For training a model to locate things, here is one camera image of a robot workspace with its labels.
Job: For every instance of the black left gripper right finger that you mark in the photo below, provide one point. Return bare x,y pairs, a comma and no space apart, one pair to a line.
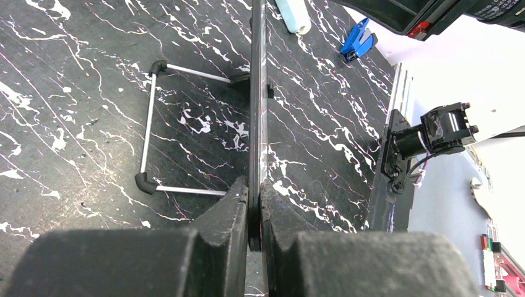
303,261

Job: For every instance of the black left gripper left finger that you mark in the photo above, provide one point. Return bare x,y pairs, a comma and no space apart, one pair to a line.
205,258

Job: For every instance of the white whiteboard black frame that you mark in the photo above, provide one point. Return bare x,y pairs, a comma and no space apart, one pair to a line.
258,135

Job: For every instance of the light blue whiteboard eraser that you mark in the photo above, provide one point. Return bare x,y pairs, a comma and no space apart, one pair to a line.
295,16

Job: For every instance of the bundle of coloured markers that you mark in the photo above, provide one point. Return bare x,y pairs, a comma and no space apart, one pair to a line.
489,265

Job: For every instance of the pink plastic object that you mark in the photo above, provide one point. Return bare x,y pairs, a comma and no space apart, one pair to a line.
514,278

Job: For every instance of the whiteboard wire stand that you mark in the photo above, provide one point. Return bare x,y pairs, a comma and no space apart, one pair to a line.
196,138

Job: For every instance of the aluminium frame rail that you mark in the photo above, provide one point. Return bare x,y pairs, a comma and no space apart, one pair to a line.
402,97

